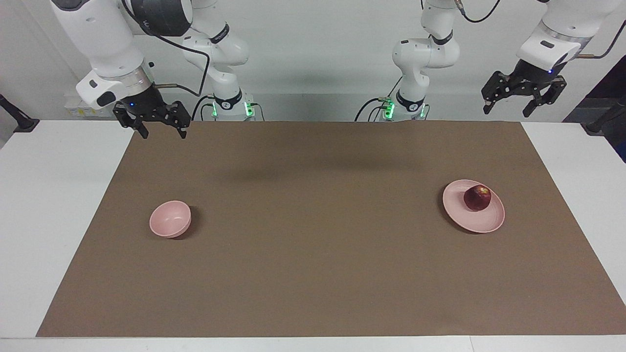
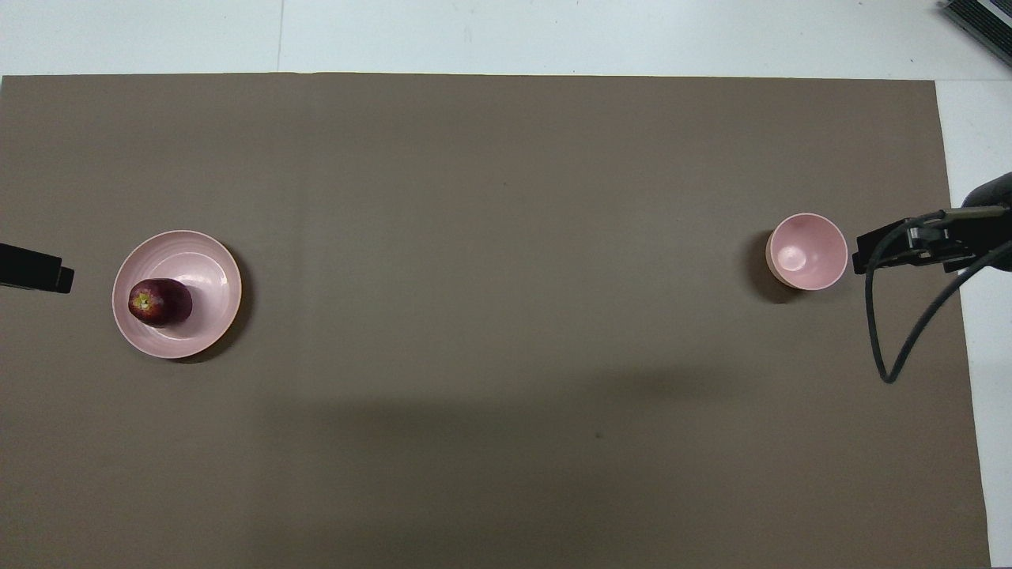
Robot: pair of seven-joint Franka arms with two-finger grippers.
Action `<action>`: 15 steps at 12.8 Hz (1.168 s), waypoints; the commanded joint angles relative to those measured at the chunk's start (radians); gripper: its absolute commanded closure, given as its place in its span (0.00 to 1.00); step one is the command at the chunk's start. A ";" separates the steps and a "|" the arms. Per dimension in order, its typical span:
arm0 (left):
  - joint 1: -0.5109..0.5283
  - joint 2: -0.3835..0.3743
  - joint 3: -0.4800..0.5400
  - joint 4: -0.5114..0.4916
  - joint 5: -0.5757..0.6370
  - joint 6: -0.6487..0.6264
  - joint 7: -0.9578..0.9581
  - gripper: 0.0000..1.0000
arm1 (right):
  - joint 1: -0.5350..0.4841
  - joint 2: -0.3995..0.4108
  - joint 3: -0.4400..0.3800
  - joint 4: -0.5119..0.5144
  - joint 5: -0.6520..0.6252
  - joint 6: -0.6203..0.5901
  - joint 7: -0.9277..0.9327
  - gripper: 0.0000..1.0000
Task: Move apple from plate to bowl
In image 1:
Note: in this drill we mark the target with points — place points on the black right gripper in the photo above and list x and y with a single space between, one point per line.
146 105

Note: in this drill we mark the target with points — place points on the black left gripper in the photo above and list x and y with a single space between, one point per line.
535 78

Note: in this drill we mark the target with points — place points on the dark red apple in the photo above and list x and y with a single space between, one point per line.
477 199

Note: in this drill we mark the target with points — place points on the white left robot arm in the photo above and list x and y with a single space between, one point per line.
425 54

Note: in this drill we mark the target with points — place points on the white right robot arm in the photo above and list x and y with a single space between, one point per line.
98 39

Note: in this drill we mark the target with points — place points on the pink bowl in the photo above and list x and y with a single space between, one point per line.
168 220

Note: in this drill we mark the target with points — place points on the pink plate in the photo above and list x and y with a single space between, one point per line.
477 221

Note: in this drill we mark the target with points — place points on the dark furniture piece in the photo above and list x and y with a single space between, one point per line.
611 83

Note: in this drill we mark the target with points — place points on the brown table mat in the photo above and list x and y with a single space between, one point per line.
318 234

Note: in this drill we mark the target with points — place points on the black clamp mount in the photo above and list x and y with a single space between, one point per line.
594 128
24 124

